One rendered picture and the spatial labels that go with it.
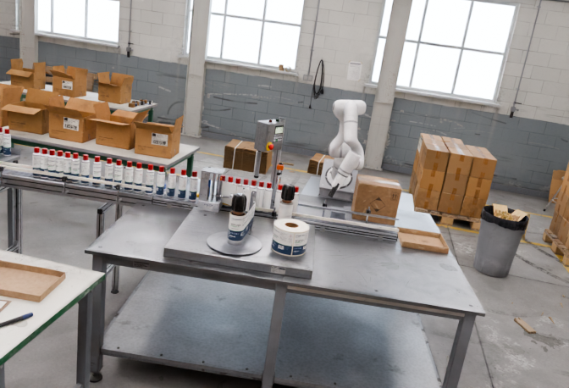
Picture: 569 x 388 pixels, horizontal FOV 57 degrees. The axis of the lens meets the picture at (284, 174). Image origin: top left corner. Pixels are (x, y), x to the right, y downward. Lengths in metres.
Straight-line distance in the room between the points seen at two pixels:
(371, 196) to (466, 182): 3.17
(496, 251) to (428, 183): 1.51
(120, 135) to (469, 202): 4.13
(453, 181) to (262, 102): 3.75
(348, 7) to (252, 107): 2.26
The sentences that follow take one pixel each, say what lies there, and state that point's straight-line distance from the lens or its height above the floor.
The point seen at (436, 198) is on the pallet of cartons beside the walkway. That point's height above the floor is 0.30.
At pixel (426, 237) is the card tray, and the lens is 3.73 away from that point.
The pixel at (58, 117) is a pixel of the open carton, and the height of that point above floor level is 0.99.
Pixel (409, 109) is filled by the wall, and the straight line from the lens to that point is 8.73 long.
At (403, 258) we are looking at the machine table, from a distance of 3.31.
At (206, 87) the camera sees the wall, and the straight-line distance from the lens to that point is 9.24.
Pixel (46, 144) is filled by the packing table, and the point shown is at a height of 0.76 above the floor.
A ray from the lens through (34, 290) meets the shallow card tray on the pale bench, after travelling 2.67.
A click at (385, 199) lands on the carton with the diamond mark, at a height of 1.03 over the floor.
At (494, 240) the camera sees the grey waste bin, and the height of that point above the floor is 0.38.
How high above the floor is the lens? 2.10
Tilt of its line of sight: 16 degrees down
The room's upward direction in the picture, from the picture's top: 8 degrees clockwise
